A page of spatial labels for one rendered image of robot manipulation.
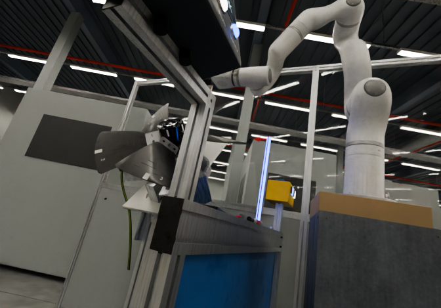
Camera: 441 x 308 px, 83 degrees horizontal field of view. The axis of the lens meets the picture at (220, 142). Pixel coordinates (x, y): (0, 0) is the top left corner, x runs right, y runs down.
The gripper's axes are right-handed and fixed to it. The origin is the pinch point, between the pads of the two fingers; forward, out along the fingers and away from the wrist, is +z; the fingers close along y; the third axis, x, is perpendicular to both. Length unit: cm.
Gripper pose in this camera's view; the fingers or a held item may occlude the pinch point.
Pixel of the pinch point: (205, 79)
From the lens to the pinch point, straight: 123.9
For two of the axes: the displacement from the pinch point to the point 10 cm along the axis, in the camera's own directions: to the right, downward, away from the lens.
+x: 2.1, -9.3, 3.1
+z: -9.0, -0.6, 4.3
